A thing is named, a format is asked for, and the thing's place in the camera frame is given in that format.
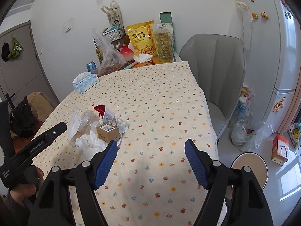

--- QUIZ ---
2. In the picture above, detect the grey upholstered chair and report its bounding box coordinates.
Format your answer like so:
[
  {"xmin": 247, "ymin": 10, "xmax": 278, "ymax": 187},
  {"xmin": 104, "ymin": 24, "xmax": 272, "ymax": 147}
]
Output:
[{"xmin": 179, "ymin": 34, "xmax": 245, "ymax": 138}]

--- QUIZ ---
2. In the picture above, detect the green hanging cloth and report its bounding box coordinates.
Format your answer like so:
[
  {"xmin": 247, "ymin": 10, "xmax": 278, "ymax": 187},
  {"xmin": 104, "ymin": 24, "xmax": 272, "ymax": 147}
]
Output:
[{"xmin": 8, "ymin": 37, "xmax": 23, "ymax": 59}]

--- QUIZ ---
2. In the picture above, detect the cream round trash bin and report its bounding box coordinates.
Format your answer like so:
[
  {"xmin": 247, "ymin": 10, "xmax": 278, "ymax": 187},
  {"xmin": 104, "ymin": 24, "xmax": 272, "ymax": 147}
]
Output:
[{"xmin": 231, "ymin": 152, "xmax": 268, "ymax": 190}]

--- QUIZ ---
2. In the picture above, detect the floral cream tablecloth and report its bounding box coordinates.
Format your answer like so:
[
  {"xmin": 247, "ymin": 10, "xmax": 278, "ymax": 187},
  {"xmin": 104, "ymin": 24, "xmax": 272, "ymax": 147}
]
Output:
[{"xmin": 39, "ymin": 62, "xmax": 218, "ymax": 225}]

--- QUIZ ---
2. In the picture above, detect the yellow snack bag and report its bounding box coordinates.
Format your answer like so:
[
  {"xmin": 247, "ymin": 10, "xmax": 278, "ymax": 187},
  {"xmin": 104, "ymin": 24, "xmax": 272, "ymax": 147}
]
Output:
[{"xmin": 127, "ymin": 21, "xmax": 157, "ymax": 56}]

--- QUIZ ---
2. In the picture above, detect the red white wrapper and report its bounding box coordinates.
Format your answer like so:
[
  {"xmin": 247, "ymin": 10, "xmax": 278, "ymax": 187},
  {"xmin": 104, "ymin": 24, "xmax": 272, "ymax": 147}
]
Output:
[{"xmin": 93, "ymin": 105, "xmax": 116, "ymax": 125}]

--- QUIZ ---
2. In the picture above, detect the large yellow oil bottle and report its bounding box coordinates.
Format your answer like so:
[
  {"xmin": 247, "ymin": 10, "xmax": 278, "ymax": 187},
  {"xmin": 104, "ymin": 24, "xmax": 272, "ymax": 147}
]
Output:
[{"xmin": 154, "ymin": 24, "xmax": 174, "ymax": 63}]

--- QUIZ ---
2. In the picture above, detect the clear plastic bag with food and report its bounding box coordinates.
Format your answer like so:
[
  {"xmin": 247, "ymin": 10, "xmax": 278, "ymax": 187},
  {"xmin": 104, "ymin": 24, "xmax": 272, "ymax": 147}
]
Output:
[{"xmin": 92, "ymin": 28, "xmax": 127, "ymax": 77}]

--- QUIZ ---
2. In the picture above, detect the teal handled tool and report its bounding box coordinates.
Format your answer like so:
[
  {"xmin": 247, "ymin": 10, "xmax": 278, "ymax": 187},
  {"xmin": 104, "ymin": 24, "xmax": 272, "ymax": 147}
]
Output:
[{"xmin": 123, "ymin": 61, "xmax": 138, "ymax": 70}]

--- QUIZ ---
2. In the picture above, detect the white paper carry bag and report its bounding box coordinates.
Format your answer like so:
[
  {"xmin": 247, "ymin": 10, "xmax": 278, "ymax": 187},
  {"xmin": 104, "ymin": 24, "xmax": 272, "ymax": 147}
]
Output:
[{"xmin": 101, "ymin": 0, "xmax": 124, "ymax": 29}]

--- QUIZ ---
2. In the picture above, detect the clear trash bag on floor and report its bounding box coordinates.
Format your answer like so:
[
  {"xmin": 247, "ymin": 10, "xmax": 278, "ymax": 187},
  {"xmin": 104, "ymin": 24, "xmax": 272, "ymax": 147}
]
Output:
[{"xmin": 231, "ymin": 119, "xmax": 273, "ymax": 152}]

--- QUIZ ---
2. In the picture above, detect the clear plastic wrap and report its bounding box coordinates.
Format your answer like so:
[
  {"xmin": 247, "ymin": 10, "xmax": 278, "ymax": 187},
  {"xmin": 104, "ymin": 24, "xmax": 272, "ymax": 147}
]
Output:
[{"xmin": 78, "ymin": 111, "xmax": 99, "ymax": 133}]

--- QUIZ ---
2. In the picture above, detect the white refrigerator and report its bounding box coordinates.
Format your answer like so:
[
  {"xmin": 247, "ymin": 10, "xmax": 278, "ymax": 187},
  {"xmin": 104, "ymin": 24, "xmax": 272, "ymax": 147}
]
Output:
[{"xmin": 236, "ymin": 0, "xmax": 300, "ymax": 132}]

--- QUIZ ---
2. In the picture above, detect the green box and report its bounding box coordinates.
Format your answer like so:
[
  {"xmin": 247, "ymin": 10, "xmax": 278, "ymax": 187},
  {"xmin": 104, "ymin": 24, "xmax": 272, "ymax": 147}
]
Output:
[{"xmin": 160, "ymin": 12, "xmax": 175, "ymax": 51}]

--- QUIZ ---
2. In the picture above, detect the white bag of bottles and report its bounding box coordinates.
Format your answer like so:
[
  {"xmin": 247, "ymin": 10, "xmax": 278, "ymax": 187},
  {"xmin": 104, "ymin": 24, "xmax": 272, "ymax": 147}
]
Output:
[{"xmin": 233, "ymin": 85, "xmax": 255, "ymax": 124}]

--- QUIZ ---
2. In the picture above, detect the orange white paper bag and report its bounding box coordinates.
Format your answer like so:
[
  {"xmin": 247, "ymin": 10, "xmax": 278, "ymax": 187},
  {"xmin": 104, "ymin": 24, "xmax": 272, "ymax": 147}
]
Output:
[{"xmin": 271, "ymin": 134, "xmax": 289, "ymax": 166}]

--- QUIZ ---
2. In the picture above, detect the blue white tissue box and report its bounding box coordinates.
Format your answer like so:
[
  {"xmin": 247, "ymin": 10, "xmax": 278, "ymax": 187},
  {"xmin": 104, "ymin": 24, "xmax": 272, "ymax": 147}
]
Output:
[{"xmin": 72, "ymin": 72, "xmax": 99, "ymax": 95}]

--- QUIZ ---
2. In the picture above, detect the white wall switch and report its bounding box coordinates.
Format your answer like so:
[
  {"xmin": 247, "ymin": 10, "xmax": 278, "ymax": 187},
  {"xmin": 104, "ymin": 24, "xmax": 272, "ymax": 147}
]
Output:
[{"xmin": 63, "ymin": 22, "xmax": 71, "ymax": 33}]

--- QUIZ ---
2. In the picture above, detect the left hand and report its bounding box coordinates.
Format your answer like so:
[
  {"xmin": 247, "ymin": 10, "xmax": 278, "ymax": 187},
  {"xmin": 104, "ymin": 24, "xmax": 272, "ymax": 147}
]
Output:
[{"xmin": 8, "ymin": 165, "xmax": 44, "ymax": 209}]

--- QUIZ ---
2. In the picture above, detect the blue drink can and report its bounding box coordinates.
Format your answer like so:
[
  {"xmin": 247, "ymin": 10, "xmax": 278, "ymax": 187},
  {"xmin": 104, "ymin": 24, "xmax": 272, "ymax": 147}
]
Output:
[{"xmin": 86, "ymin": 61, "xmax": 97, "ymax": 73}]

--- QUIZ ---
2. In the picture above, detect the black clothing on armchair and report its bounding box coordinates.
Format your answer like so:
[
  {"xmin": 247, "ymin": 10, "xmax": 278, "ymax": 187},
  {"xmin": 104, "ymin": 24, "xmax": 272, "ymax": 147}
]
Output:
[{"xmin": 9, "ymin": 96, "xmax": 38, "ymax": 138}]

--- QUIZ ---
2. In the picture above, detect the colourful smiley bag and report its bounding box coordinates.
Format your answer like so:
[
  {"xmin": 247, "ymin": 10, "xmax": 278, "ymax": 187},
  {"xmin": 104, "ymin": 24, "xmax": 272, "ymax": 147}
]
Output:
[{"xmin": 287, "ymin": 123, "xmax": 301, "ymax": 149}]

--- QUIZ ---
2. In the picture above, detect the brown armchair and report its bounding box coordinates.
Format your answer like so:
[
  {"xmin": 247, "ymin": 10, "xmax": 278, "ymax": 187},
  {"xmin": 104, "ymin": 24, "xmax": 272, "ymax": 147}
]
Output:
[{"xmin": 27, "ymin": 92, "xmax": 58, "ymax": 122}]

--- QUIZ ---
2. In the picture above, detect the small brown cardboard box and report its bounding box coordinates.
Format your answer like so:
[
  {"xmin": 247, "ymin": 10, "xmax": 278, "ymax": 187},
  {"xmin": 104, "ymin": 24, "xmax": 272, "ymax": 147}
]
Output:
[{"xmin": 97, "ymin": 124, "xmax": 121, "ymax": 143}]

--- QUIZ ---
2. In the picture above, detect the red ceramic vase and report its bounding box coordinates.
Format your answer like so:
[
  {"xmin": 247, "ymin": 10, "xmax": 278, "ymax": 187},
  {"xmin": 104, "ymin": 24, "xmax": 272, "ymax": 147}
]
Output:
[{"xmin": 119, "ymin": 44, "xmax": 134, "ymax": 62}]

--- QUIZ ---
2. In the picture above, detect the white crumpled napkin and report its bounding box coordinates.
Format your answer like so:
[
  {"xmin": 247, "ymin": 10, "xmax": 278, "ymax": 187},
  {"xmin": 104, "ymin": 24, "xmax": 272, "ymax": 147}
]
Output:
[{"xmin": 133, "ymin": 54, "xmax": 153, "ymax": 63}]

